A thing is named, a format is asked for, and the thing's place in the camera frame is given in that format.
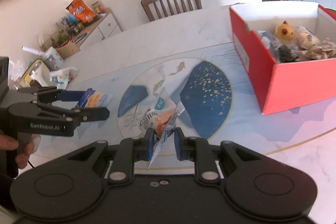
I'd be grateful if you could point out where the blue orange snack packet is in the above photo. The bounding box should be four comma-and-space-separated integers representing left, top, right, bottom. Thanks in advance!
76, 88, 114, 108

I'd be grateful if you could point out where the white orange blue snack bag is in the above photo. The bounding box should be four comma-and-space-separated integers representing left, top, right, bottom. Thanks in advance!
139, 88, 185, 169

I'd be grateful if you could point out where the silver foil snack bag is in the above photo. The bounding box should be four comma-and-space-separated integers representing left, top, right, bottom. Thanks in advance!
303, 39, 336, 60

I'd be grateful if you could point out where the person's left hand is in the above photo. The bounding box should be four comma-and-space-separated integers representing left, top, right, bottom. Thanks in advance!
0, 133, 42, 170

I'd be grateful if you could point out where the yellow tray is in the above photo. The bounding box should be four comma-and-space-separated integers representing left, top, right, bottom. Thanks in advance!
21, 59, 53, 88

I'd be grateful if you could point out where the crumpled tissue pack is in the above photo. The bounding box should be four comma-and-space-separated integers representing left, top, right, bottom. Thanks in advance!
50, 67, 78, 89

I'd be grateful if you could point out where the white handheld device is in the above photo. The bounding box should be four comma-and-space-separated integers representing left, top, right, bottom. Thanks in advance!
29, 62, 51, 87

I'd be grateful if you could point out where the white patterned mug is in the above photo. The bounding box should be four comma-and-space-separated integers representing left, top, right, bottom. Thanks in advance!
42, 47, 64, 71

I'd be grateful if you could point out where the blue patterned table mat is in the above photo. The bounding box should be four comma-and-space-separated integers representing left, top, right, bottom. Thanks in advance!
31, 41, 336, 175

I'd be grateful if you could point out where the orange chips bag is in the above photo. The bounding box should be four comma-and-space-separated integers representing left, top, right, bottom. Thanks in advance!
66, 0, 96, 25

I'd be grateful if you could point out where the white side cabinet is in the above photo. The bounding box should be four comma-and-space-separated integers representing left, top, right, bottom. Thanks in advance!
39, 9, 123, 60

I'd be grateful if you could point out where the red cardboard box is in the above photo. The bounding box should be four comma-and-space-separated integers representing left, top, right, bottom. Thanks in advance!
230, 1, 335, 114

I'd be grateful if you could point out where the yellow plush toy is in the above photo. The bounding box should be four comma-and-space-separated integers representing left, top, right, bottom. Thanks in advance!
274, 20, 294, 42

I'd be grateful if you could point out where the wrapped cream plush toy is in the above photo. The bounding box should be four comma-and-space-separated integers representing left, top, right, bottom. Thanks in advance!
294, 26, 320, 50

